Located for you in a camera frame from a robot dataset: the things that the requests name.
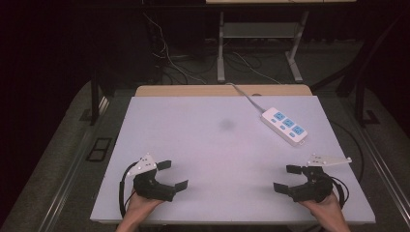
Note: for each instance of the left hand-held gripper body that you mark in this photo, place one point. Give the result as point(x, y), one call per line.
point(151, 190)

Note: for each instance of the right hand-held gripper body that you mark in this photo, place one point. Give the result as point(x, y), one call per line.
point(314, 188)

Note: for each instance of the person's left hand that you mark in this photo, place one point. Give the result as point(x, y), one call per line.
point(140, 208)

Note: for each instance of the person's right hand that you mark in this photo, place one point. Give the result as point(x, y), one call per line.
point(327, 209)

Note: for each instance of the white power strip blue sockets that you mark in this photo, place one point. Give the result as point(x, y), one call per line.
point(285, 126)

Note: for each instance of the black floor socket panel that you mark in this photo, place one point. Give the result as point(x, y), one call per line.
point(99, 149)

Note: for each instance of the black metal stand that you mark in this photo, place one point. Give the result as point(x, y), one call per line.
point(362, 106)

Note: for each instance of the grey metal stand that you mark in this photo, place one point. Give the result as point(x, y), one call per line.
point(257, 30)

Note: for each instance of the aluminium floor rail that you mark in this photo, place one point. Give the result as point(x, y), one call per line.
point(69, 180)
point(383, 170)

